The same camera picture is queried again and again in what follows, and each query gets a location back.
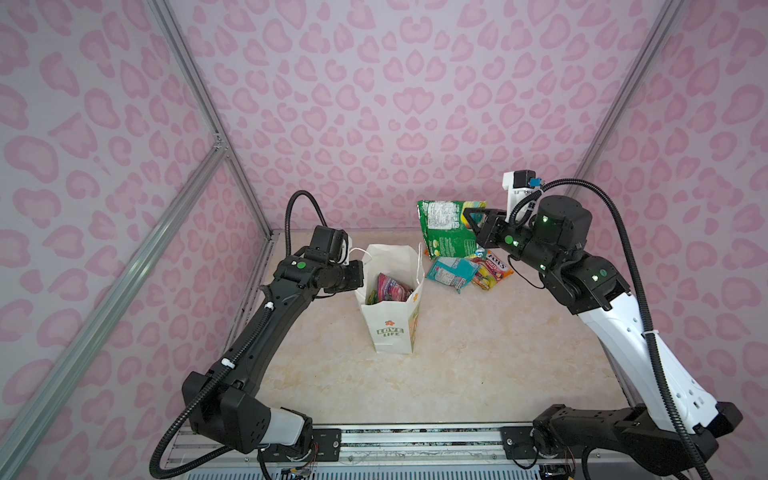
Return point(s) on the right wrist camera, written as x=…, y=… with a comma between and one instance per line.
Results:
x=518, y=184

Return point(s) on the white paper bag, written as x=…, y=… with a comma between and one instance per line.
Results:
x=391, y=325

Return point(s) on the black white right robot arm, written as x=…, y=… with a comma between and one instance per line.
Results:
x=677, y=424

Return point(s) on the aluminium frame post right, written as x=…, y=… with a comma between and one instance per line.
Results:
x=671, y=12

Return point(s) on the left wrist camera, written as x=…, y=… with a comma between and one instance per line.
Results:
x=328, y=245

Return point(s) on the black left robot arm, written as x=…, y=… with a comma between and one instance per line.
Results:
x=223, y=402

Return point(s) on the aluminium diagonal frame bar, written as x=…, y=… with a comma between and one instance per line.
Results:
x=39, y=413

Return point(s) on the aluminium frame post left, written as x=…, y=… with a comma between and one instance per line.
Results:
x=179, y=48

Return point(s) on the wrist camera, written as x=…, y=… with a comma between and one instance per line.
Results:
x=518, y=184
x=328, y=245

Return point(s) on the purple candy packet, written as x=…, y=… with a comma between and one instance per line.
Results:
x=389, y=289

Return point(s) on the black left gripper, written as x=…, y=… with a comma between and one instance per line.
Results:
x=357, y=276

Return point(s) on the green candy packet bottom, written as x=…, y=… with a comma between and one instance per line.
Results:
x=445, y=230

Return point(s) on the teal snack packet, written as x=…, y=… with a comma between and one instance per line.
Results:
x=453, y=272

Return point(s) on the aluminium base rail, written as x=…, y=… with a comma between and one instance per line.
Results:
x=421, y=451

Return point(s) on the aluminium frame post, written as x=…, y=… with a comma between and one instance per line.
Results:
x=671, y=12
x=179, y=48

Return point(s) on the red yellow candy packet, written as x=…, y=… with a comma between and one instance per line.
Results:
x=490, y=271

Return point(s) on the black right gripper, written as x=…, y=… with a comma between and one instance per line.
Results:
x=488, y=231

